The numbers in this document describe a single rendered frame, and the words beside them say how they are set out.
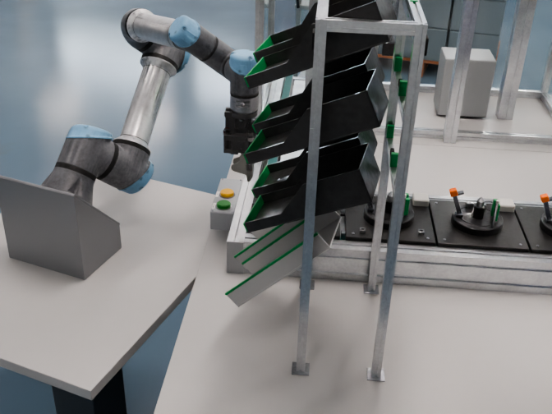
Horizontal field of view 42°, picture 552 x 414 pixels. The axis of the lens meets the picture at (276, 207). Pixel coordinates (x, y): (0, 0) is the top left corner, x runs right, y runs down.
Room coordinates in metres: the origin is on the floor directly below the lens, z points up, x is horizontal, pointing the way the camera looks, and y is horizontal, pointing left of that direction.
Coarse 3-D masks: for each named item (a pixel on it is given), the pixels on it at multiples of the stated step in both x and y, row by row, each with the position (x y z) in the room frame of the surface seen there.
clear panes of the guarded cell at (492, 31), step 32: (288, 0) 3.08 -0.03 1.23; (448, 0) 3.04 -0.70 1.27; (480, 0) 3.03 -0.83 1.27; (512, 0) 3.02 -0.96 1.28; (544, 0) 3.01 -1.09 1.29; (448, 32) 3.04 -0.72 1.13; (480, 32) 3.03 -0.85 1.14; (544, 32) 3.01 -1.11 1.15; (384, 64) 3.06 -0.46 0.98; (544, 64) 3.01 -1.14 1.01
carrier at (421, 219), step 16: (352, 208) 1.78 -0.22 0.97; (368, 208) 1.73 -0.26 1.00; (416, 208) 1.79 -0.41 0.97; (352, 224) 1.69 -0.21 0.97; (368, 224) 1.69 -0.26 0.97; (384, 224) 1.67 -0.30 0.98; (416, 224) 1.70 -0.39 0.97; (352, 240) 1.62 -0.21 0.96; (368, 240) 1.62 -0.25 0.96; (384, 240) 1.61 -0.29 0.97; (400, 240) 1.61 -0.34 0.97; (416, 240) 1.62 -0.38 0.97; (432, 240) 1.62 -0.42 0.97
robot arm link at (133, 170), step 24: (144, 48) 2.10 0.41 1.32; (168, 48) 2.11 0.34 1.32; (144, 72) 2.06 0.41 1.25; (168, 72) 2.09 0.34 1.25; (144, 96) 2.00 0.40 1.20; (144, 120) 1.95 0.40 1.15; (120, 144) 1.87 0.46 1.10; (144, 144) 1.89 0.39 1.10; (120, 168) 1.80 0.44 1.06; (144, 168) 1.85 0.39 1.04
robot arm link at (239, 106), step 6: (258, 96) 1.76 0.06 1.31; (234, 102) 1.74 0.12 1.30; (240, 102) 1.73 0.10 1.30; (246, 102) 1.73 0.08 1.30; (252, 102) 1.74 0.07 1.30; (258, 102) 1.76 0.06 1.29; (234, 108) 1.74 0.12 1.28; (240, 108) 1.73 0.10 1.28; (246, 108) 1.73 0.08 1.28; (252, 108) 1.74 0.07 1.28
